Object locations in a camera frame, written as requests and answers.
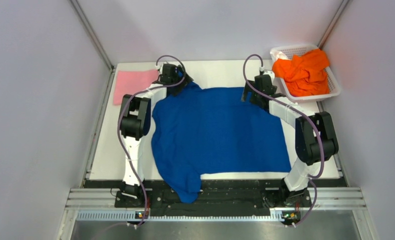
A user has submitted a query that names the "blue t shirt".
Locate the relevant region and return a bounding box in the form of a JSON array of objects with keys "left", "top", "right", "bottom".
[{"left": 151, "top": 83, "right": 291, "bottom": 204}]

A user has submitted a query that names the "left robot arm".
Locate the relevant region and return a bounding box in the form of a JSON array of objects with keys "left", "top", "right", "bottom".
[{"left": 117, "top": 62, "right": 193, "bottom": 207}]

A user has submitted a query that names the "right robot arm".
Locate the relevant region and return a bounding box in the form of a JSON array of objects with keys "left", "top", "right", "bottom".
[{"left": 241, "top": 74, "right": 339, "bottom": 207}]

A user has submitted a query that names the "white plastic laundry basket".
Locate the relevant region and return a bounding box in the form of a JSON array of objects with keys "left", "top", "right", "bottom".
[{"left": 270, "top": 44, "right": 341, "bottom": 103}]

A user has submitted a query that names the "orange t shirt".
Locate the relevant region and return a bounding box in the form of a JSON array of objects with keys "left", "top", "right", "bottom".
[{"left": 272, "top": 48, "right": 330, "bottom": 97}]

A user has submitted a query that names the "folded pink t shirt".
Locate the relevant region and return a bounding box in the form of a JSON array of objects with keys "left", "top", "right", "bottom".
[{"left": 113, "top": 69, "right": 159, "bottom": 106}]

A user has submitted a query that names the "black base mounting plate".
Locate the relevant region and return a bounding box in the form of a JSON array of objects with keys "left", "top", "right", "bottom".
[{"left": 83, "top": 178, "right": 347, "bottom": 219}]

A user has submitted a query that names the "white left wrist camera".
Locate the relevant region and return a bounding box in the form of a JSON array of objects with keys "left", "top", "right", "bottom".
[{"left": 155, "top": 63, "right": 165, "bottom": 75}]

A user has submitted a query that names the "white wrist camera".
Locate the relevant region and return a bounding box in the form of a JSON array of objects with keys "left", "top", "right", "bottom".
[
  {"left": 155, "top": 63, "right": 165, "bottom": 75},
  {"left": 259, "top": 66, "right": 276, "bottom": 80}
]

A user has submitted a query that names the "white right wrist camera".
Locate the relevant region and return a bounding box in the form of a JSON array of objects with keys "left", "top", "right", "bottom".
[{"left": 259, "top": 66, "right": 276, "bottom": 80}]

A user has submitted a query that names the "aluminium frame rail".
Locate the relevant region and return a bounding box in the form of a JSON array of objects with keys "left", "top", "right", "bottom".
[{"left": 68, "top": 0, "right": 114, "bottom": 71}]

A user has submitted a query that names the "white slotted cable duct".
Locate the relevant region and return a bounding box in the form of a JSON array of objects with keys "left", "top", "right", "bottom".
[{"left": 76, "top": 210, "right": 298, "bottom": 223}]

